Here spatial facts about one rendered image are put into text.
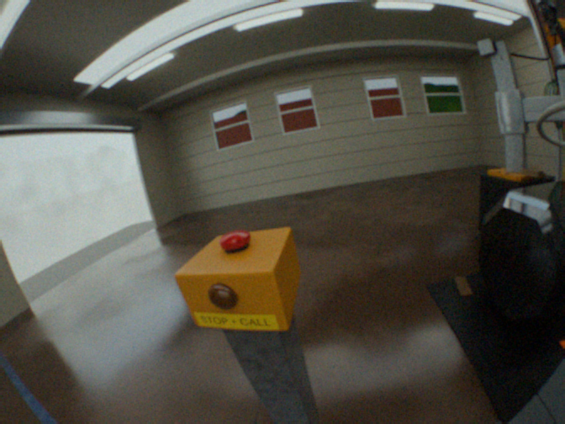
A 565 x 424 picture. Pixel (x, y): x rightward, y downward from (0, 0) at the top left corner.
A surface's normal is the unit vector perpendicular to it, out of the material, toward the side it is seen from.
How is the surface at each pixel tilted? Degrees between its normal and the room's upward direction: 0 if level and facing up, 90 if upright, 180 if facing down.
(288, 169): 90
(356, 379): 0
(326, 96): 90
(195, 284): 90
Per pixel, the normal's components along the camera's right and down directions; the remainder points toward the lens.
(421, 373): -0.20, -0.95
